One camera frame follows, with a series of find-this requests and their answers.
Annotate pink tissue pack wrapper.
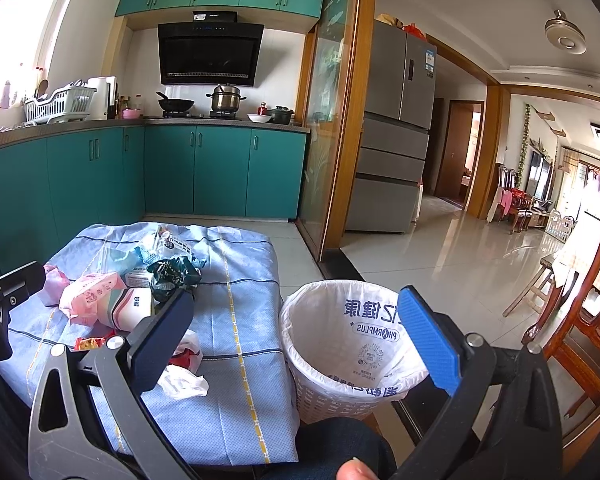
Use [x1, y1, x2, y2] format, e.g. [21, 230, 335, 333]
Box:
[38, 263, 71, 307]

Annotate white medicine box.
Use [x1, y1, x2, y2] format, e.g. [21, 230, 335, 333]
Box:
[122, 268, 152, 288]

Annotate green foil wrapper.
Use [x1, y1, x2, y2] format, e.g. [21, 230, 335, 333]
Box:
[147, 256, 206, 304]

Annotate pink white plastic bag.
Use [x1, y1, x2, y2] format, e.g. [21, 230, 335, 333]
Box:
[59, 272, 126, 327]

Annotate white woven trash basket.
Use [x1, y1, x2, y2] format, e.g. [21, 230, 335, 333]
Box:
[279, 279, 430, 426]

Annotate white printed trash bag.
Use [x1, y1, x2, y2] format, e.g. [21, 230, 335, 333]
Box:
[279, 279, 430, 403]

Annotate teal lower kitchen cabinets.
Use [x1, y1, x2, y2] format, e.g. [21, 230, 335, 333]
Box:
[0, 119, 308, 274]

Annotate white kitchen appliance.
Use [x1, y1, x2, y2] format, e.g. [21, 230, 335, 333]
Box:
[86, 76, 118, 120]

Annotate person's right hand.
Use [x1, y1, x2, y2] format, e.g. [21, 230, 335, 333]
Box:
[336, 457, 378, 480]

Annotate red snack wrapper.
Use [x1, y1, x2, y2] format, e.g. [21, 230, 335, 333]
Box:
[169, 330, 204, 374]

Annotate crumpled white tissue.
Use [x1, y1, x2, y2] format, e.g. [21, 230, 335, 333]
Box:
[158, 364, 209, 401]

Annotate blue checked tablecloth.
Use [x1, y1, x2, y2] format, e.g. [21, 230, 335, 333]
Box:
[0, 222, 299, 466]

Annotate light blue face mask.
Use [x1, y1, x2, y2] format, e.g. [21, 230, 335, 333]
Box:
[99, 247, 145, 276]

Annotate clear plastic wrapper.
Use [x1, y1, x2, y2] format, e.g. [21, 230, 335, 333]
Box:
[150, 226, 195, 260]

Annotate wooden stool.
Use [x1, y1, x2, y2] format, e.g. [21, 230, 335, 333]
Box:
[502, 254, 562, 318]

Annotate wooden chair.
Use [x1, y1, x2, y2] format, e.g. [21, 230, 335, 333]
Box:
[521, 219, 600, 474]

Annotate brown interior door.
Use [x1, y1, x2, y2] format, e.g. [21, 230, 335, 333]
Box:
[436, 100, 481, 206]

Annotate white dish rack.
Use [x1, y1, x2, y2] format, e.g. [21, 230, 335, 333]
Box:
[23, 80, 97, 126]

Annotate pink container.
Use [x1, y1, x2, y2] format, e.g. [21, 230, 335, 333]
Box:
[121, 108, 142, 120]

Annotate black wok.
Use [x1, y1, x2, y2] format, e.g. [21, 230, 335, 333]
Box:
[156, 91, 195, 114]

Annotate white bowl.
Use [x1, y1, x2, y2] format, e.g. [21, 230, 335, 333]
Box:
[248, 114, 272, 124]

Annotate stainless steel pot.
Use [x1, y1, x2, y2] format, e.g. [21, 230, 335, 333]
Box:
[206, 84, 246, 114]

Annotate dark green casserole pot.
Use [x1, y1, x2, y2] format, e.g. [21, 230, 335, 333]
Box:
[266, 106, 294, 125]

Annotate silver refrigerator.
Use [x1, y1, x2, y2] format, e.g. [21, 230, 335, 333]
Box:
[346, 22, 437, 233]

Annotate black range hood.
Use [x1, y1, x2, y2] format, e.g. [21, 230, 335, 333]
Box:
[158, 20, 264, 87]

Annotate wooden glass sliding door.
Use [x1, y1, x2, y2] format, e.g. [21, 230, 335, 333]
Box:
[297, 0, 376, 262]

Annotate ceiling lamp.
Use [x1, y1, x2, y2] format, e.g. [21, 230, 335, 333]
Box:
[544, 9, 588, 55]

